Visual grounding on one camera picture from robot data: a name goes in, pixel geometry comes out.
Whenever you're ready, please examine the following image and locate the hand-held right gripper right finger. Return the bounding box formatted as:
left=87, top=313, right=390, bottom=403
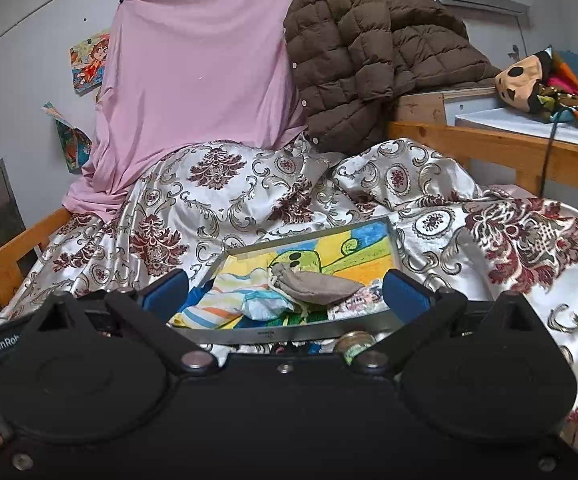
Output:
left=356, top=269, right=550, bottom=374

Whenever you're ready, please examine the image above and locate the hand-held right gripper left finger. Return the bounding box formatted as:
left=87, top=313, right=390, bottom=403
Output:
left=22, top=267, right=215, bottom=374

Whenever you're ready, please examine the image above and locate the metal tray with cartoon drawing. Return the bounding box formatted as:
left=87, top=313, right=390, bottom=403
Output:
left=169, top=215, right=416, bottom=346

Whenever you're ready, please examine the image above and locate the grey drawstring pouch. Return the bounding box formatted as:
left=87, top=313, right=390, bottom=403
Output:
left=269, top=262, right=366, bottom=307

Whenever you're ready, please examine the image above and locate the blue white packet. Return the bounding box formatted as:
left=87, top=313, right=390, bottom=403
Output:
left=239, top=280, right=298, bottom=322

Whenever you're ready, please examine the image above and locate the floral satin bedspread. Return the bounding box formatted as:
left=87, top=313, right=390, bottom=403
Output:
left=0, top=137, right=578, bottom=461

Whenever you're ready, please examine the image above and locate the clear jar of green beads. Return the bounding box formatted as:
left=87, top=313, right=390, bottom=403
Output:
left=333, top=330, right=378, bottom=364

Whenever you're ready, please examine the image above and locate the pink hanging cloth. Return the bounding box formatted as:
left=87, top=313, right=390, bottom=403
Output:
left=63, top=0, right=322, bottom=222

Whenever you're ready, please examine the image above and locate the colourful plush toy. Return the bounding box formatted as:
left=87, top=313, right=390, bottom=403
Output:
left=495, top=47, right=578, bottom=134

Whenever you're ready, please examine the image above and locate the brown puffer jacket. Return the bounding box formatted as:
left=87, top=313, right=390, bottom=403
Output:
left=283, top=0, right=503, bottom=155

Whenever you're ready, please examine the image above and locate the blue cloth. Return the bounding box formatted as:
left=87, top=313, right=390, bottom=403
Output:
left=551, top=50, right=578, bottom=92

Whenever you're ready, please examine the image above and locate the wooden bed frame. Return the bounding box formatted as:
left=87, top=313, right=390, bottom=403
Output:
left=0, top=89, right=578, bottom=312

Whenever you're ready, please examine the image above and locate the colourful paper wall decoration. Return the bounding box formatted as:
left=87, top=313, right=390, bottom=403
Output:
left=42, top=101, right=93, bottom=174

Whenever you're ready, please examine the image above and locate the black cable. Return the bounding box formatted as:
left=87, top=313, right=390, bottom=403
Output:
left=539, top=109, right=570, bottom=199

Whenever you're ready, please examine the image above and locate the cartoon wall poster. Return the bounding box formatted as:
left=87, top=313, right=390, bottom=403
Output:
left=69, top=30, right=113, bottom=97

